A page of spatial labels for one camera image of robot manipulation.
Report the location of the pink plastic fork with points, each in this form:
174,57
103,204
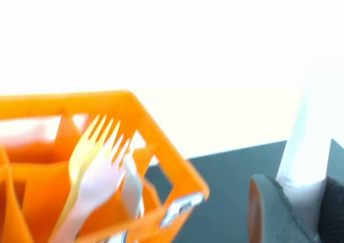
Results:
99,178

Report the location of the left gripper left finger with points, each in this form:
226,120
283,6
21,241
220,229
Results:
271,216

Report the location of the pink plastic knife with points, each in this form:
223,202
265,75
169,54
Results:
301,159

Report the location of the orange plastic cutlery holder crate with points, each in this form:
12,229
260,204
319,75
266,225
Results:
40,186

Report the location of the yellow plastic fork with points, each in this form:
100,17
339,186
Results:
83,151

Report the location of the paper label with knife character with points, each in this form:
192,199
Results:
182,208

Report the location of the grey-white plastic knife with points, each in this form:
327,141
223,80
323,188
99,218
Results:
131,189

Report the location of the paper label with fork character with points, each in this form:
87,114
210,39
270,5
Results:
118,239

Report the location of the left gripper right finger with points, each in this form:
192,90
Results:
333,213

